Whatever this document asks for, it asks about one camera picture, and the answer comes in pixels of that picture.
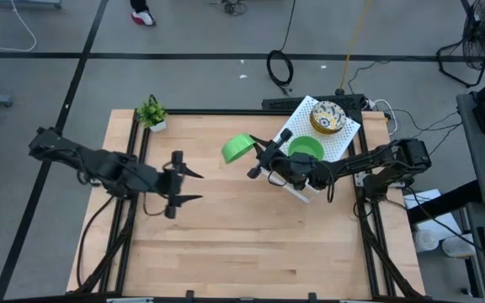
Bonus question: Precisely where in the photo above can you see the short white cable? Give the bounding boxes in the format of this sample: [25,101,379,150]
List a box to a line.
[366,98,399,136]

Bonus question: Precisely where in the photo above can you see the white round lid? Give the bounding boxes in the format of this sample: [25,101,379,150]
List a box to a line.
[440,234,476,258]
[413,228,440,253]

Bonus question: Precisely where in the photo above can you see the tangled black cables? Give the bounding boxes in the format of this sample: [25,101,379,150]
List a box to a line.
[208,0,248,18]

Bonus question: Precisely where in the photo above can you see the coiled black cable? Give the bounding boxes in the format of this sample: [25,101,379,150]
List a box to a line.
[266,0,297,96]

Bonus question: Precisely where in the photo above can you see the white paper sheet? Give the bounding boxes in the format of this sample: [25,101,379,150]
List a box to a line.
[402,188,462,237]

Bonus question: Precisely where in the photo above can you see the yellow power cord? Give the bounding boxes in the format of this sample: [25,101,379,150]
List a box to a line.
[338,0,373,96]

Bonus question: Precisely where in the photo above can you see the black aluminium table frame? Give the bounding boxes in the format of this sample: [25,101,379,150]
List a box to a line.
[72,108,431,303]

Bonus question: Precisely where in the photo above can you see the black floor fan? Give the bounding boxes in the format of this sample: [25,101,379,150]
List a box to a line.
[435,0,485,88]

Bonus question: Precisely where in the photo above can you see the grey cart base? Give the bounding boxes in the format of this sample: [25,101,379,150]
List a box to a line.
[0,0,63,10]

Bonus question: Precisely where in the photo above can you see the green plastic bowl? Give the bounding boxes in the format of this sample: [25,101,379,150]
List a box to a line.
[221,133,258,165]
[287,135,326,162]

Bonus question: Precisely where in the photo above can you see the long white floor cable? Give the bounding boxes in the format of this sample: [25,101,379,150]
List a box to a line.
[0,0,38,54]

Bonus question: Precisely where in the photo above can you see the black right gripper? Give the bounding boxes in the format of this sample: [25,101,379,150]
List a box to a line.
[247,128,323,191]

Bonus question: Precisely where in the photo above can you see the black desk bar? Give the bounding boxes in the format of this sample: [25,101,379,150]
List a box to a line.
[406,179,482,225]

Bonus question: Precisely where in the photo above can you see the black perforated equipment box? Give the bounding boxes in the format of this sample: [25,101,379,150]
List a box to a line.
[261,93,365,123]

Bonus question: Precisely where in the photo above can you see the potted green plant white pot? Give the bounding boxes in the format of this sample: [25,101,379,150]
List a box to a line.
[136,94,168,134]

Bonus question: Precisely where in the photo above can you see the black arm base cable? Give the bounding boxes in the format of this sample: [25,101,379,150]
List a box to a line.
[76,195,115,291]

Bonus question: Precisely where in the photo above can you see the person's foot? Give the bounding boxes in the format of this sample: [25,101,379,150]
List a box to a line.
[130,0,157,27]

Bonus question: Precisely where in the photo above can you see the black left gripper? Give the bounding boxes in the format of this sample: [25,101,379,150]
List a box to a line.
[154,151,205,219]

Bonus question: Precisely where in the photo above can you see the white perforated metal shelf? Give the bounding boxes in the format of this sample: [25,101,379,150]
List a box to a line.
[260,94,362,205]

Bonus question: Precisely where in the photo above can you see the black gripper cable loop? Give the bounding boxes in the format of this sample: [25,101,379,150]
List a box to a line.
[142,191,173,218]

